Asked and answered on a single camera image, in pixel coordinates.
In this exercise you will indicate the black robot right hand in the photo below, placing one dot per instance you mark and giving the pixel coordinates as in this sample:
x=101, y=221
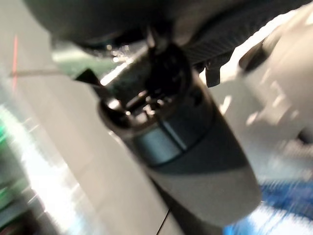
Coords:
x=195, y=171

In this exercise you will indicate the blue plastic shopping basket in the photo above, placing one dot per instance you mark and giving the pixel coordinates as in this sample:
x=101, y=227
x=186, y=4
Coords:
x=281, y=210

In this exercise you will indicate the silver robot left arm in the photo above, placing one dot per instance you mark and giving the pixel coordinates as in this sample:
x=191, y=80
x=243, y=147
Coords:
x=281, y=98

